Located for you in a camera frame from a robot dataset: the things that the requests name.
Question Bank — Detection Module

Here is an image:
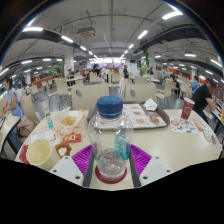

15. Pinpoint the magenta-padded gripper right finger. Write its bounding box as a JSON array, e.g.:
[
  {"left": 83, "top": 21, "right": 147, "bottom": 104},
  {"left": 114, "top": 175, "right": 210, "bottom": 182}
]
[{"left": 128, "top": 143, "right": 174, "bottom": 188}]

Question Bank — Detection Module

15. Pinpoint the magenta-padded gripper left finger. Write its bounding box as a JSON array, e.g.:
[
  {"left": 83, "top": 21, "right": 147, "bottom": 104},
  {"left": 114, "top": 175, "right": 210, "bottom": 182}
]
[{"left": 49, "top": 143, "right": 96, "bottom": 189}]

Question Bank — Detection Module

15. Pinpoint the clear blue-capped water bottle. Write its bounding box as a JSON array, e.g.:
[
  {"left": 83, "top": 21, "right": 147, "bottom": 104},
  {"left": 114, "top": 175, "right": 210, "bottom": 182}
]
[{"left": 87, "top": 95, "right": 134, "bottom": 182}]

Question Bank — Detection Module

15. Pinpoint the red sauce packet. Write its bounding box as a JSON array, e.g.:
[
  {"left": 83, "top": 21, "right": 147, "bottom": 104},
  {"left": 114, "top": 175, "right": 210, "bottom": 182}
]
[
  {"left": 194, "top": 120, "right": 205, "bottom": 132},
  {"left": 62, "top": 132, "right": 83, "bottom": 144}
]

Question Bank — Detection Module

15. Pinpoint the flat round red coaster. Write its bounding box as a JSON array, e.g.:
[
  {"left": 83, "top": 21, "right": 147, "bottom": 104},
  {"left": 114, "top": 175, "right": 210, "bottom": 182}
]
[{"left": 94, "top": 165, "right": 128, "bottom": 185}]

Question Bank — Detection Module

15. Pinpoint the brown tray with paper liner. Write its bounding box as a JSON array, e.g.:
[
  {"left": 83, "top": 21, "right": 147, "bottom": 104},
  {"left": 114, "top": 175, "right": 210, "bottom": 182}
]
[{"left": 86, "top": 103, "right": 171, "bottom": 131}]

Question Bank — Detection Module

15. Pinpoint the snack wrapper with fried food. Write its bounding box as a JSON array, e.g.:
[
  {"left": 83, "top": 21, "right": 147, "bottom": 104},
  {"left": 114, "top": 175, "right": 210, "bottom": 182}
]
[{"left": 53, "top": 107, "right": 87, "bottom": 136}]

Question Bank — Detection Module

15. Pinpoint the white printed receipt paper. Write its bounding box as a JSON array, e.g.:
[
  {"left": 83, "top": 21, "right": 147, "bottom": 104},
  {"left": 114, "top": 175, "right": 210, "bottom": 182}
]
[{"left": 29, "top": 128, "right": 58, "bottom": 144}]

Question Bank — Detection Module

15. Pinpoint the small teal-labelled bottle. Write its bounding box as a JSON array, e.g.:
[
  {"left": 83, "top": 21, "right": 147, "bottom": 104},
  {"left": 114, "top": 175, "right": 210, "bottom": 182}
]
[{"left": 44, "top": 108, "right": 55, "bottom": 130}]

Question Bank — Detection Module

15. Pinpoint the colourful printed flyer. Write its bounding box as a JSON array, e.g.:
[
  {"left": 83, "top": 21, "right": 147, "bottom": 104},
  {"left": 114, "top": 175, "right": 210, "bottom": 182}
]
[{"left": 169, "top": 116, "right": 200, "bottom": 135}]

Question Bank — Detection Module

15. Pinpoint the crumpled white napkin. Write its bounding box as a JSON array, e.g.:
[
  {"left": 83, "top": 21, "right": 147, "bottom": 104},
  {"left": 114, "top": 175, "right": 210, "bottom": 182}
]
[{"left": 142, "top": 97, "right": 159, "bottom": 112}]

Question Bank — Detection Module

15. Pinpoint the cream chair with round hole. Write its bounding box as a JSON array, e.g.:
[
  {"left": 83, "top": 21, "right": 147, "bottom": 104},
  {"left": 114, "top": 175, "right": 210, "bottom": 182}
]
[
  {"left": 123, "top": 82, "right": 158, "bottom": 104},
  {"left": 70, "top": 82, "right": 110, "bottom": 111}
]

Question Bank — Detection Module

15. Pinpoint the pink bag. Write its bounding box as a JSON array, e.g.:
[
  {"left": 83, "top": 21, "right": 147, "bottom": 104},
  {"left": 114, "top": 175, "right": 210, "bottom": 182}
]
[{"left": 16, "top": 117, "right": 36, "bottom": 138}]

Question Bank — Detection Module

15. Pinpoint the red paper cup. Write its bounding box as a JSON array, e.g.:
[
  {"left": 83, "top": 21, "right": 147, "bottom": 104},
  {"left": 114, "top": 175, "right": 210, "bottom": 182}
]
[{"left": 180, "top": 97, "right": 196, "bottom": 121}]

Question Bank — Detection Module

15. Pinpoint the clear plastic packet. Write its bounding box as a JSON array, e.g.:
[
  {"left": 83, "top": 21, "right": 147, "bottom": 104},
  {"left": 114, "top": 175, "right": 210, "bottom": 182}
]
[{"left": 202, "top": 128, "right": 214, "bottom": 143}]

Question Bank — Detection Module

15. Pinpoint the group of cream chairs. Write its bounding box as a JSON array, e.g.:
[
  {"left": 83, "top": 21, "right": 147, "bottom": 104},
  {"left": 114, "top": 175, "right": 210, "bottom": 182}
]
[{"left": 24, "top": 68, "right": 188, "bottom": 104}]

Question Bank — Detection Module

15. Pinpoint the neighbouring cream table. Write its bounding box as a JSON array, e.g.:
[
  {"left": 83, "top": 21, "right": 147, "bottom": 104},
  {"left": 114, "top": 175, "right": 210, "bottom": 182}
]
[{"left": 0, "top": 114, "right": 22, "bottom": 154}]

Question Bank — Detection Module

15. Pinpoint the person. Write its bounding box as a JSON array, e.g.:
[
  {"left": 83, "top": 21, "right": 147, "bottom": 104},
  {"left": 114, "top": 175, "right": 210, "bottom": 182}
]
[
  {"left": 0, "top": 77, "right": 24, "bottom": 119},
  {"left": 190, "top": 79, "right": 218, "bottom": 124},
  {"left": 191, "top": 75, "right": 200, "bottom": 95},
  {"left": 122, "top": 64, "right": 130, "bottom": 80},
  {"left": 92, "top": 63, "right": 101, "bottom": 76}
]

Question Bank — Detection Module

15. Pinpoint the ceiling air conditioner unit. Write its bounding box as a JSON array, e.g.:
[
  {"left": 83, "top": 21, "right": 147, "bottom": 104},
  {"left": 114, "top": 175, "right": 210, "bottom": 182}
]
[{"left": 75, "top": 26, "right": 97, "bottom": 38}]

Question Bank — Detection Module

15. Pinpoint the group of ceiling lights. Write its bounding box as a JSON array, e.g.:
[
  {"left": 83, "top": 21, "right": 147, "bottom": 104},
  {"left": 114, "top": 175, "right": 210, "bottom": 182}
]
[{"left": 0, "top": 9, "right": 224, "bottom": 81}]

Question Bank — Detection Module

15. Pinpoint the cream mug with donut handle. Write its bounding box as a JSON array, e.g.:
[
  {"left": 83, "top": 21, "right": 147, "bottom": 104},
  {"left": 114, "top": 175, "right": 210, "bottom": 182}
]
[{"left": 25, "top": 138, "right": 73, "bottom": 172}]

